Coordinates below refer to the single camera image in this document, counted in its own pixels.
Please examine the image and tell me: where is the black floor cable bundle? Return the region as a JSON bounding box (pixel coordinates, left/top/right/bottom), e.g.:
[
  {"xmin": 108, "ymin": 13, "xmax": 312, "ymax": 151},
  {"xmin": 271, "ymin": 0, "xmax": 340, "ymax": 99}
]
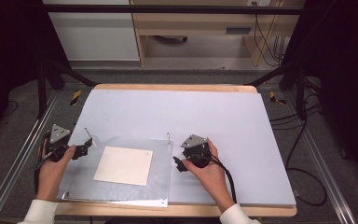
[{"xmin": 268, "ymin": 92, "xmax": 324, "ymax": 131}]

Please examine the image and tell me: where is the yellow clamp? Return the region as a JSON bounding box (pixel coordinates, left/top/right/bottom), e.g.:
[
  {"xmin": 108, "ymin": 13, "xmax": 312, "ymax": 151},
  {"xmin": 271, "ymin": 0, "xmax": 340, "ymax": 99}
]
[
  {"xmin": 70, "ymin": 90, "xmax": 83, "ymax": 106},
  {"xmin": 268, "ymin": 91, "xmax": 287, "ymax": 105}
]

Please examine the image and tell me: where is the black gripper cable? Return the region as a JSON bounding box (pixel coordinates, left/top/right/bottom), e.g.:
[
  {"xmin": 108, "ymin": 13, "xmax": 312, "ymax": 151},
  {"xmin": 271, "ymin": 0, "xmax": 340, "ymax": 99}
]
[
  {"xmin": 32, "ymin": 132, "xmax": 50, "ymax": 194},
  {"xmin": 199, "ymin": 153, "xmax": 238, "ymax": 205}
]

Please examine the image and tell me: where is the pale grey table mat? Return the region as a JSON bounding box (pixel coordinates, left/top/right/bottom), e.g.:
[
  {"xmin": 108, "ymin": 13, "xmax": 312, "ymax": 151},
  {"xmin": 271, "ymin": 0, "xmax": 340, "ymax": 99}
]
[{"xmin": 57, "ymin": 89, "xmax": 298, "ymax": 207}]

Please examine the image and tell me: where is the yellow cable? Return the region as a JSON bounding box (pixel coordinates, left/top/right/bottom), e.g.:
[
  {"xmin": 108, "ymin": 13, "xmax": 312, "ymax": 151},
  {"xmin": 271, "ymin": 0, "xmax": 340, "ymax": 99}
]
[{"xmin": 254, "ymin": 0, "xmax": 285, "ymax": 67}]

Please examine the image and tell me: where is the wooden table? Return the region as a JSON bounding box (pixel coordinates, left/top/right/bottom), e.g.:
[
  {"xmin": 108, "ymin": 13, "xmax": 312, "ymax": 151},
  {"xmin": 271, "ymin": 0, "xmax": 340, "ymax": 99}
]
[{"xmin": 55, "ymin": 82, "xmax": 298, "ymax": 218}]

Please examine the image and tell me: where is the black frame stand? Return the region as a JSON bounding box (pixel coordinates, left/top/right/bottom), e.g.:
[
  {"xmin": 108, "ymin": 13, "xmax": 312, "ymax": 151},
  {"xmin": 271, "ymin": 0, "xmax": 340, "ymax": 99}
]
[
  {"xmin": 247, "ymin": 58, "xmax": 310, "ymax": 121},
  {"xmin": 36, "ymin": 58, "xmax": 98, "ymax": 119}
]

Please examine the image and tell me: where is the person's right hand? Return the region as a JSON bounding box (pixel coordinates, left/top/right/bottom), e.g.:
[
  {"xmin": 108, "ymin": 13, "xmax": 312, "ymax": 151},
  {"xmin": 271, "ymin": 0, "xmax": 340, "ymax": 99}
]
[{"xmin": 182, "ymin": 138, "xmax": 236, "ymax": 214}]

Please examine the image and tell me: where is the thin black floor cable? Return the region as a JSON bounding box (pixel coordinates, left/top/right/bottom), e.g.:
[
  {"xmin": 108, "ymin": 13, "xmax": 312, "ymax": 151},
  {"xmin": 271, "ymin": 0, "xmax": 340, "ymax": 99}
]
[{"xmin": 1, "ymin": 99, "xmax": 20, "ymax": 119}]

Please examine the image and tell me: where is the white card sheet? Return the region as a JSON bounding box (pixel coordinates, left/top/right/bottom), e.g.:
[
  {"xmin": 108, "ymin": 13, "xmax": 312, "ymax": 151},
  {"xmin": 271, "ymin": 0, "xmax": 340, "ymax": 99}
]
[{"xmin": 92, "ymin": 146, "xmax": 154, "ymax": 187}]

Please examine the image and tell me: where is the person's left hand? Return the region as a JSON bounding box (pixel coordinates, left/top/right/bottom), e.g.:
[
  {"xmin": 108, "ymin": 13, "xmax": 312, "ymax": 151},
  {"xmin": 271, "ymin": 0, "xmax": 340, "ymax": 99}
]
[{"xmin": 35, "ymin": 139, "xmax": 77, "ymax": 202}]

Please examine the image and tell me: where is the yellow clamp left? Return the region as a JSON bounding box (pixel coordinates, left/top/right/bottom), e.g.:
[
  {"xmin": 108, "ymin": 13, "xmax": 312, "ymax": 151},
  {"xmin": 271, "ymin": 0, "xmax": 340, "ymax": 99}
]
[{"xmin": 70, "ymin": 90, "xmax": 83, "ymax": 106}]

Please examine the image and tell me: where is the aluminium floor rail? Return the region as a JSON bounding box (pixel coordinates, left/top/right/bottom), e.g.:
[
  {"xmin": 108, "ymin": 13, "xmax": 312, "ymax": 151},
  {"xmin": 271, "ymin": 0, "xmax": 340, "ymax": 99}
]
[
  {"xmin": 282, "ymin": 90, "xmax": 358, "ymax": 224},
  {"xmin": 0, "ymin": 89, "xmax": 61, "ymax": 224}
]

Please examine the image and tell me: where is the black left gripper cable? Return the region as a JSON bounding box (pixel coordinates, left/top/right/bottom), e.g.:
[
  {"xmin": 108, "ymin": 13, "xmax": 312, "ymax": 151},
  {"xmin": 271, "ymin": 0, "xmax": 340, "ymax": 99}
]
[{"xmin": 32, "ymin": 132, "xmax": 50, "ymax": 194}]

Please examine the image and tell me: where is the black hanging cable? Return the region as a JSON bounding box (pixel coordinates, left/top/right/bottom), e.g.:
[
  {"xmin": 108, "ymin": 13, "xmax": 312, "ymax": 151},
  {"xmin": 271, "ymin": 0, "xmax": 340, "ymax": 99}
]
[{"xmin": 253, "ymin": 1, "xmax": 285, "ymax": 67}]

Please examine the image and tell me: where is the yellow clamp right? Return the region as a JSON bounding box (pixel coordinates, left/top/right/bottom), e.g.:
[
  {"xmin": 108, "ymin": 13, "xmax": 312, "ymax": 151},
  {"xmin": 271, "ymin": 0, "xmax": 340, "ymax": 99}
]
[{"xmin": 268, "ymin": 91, "xmax": 287, "ymax": 105}]

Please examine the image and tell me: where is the black curtain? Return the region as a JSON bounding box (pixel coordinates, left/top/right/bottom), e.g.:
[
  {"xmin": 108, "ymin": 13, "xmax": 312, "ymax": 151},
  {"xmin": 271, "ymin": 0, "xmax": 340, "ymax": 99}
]
[
  {"xmin": 287, "ymin": 0, "xmax": 358, "ymax": 181},
  {"xmin": 0, "ymin": 0, "xmax": 71, "ymax": 147}
]

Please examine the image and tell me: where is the black floor cable loop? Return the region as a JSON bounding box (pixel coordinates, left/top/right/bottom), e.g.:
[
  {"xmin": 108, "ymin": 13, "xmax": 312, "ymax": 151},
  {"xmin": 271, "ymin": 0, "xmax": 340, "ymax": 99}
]
[{"xmin": 284, "ymin": 119, "xmax": 328, "ymax": 207}]

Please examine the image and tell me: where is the light wooden desk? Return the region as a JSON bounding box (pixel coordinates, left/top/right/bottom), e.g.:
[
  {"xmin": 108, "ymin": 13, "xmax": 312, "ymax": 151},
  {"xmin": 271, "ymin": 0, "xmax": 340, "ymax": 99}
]
[{"xmin": 130, "ymin": 0, "xmax": 306, "ymax": 67}]

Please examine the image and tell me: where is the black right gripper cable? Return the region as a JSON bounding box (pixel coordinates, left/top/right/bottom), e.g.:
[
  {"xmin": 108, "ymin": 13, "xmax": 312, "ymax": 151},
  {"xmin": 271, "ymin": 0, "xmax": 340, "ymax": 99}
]
[{"xmin": 199, "ymin": 153, "xmax": 238, "ymax": 205}]

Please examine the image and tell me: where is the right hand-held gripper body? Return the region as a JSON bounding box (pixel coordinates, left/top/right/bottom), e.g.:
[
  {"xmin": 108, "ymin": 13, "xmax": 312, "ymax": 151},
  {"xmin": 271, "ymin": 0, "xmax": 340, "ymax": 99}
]
[{"xmin": 180, "ymin": 133, "xmax": 214, "ymax": 169}]

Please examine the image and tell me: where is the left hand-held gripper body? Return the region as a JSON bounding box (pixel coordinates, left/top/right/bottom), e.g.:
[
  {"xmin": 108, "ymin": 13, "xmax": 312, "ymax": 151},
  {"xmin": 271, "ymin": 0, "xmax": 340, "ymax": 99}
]
[{"xmin": 44, "ymin": 123, "xmax": 76, "ymax": 163}]

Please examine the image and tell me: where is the black horizontal frame bar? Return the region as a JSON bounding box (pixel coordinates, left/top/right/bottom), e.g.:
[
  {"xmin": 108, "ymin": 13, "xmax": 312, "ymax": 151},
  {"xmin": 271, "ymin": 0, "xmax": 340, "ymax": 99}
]
[{"xmin": 42, "ymin": 4, "xmax": 304, "ymax": 16}]

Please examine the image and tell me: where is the white cabinet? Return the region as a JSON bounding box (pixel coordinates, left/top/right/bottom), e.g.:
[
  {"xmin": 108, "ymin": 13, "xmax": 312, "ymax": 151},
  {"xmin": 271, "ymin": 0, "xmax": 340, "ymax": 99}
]
[{"xmin": 42, "ymin": 0, "xmax": 141, "ymax": 63}]

